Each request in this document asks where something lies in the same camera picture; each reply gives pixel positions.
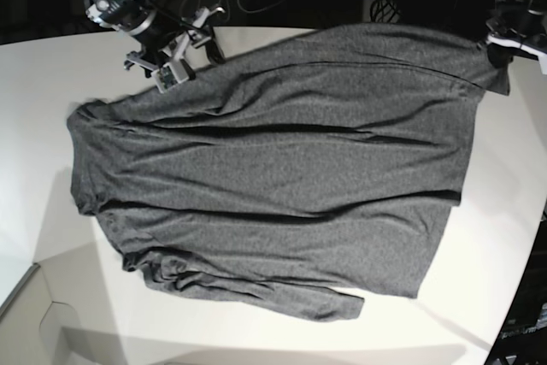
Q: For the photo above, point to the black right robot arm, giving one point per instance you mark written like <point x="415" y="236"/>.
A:
<point x="158" y="30"/>

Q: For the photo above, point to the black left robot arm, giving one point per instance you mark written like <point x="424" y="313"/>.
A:
<point x="517" y="28"/>

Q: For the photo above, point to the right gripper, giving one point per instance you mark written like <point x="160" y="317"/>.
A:
<point x="170" y="58"/>

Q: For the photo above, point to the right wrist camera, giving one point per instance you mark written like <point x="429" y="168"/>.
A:
<point x="170" y="75"/>

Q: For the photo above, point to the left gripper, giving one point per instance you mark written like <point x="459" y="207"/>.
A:
<point x="503" y="44"/>

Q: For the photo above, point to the grey t-shirt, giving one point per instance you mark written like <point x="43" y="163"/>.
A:
<point x="292" y="174"/>

